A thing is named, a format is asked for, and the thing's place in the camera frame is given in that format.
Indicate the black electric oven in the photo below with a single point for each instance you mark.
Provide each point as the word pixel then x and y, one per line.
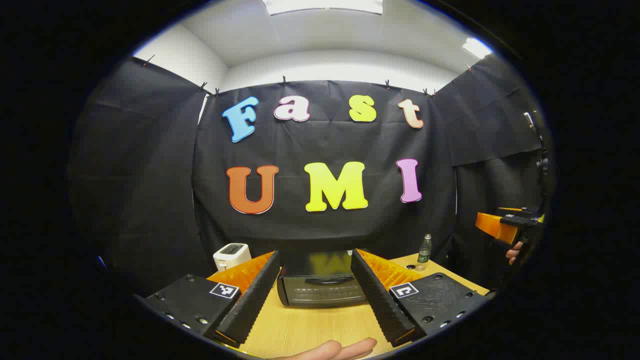
pixel 320 292

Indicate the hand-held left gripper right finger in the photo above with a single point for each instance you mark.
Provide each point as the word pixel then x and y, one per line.
pixel 380 305

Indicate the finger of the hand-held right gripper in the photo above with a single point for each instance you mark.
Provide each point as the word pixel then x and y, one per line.
pixel 492 225

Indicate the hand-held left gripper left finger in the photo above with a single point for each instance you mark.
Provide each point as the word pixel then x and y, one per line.
pixel 250 305

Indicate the clear plastic water bottle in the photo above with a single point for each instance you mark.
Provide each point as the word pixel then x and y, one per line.
pixel 424 255

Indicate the white toaster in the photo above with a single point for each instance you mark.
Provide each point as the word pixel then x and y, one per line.
pixel 231 256

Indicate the dark metal stand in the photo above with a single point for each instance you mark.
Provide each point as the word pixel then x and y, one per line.
pixel 542 162

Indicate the ceiling light panel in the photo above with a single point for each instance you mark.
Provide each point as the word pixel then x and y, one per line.
pixel 477 48
pixel 322 6

